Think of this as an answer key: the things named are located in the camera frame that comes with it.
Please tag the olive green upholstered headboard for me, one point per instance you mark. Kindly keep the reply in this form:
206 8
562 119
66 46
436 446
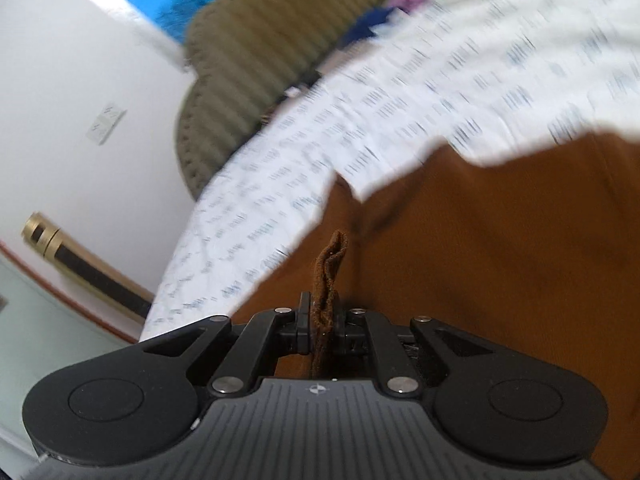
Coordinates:
245 54

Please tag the gold tower fan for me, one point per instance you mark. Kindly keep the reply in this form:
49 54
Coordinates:
85 268

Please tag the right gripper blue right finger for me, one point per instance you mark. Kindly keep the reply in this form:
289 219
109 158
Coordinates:
341 332

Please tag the white double wall socket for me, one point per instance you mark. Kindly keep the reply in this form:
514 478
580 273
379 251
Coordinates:
105 123

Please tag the dark blue garment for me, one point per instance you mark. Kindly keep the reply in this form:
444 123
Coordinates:
364 25

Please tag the white bedsheet with blue script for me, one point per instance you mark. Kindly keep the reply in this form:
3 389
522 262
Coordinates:
494 79

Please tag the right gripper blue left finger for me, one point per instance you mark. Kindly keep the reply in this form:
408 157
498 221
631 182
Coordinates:
303 326

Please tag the frosted glass door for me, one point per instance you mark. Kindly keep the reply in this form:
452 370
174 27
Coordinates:
39 335

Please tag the brown knit sweater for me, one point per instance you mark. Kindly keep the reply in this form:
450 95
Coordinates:
539 254

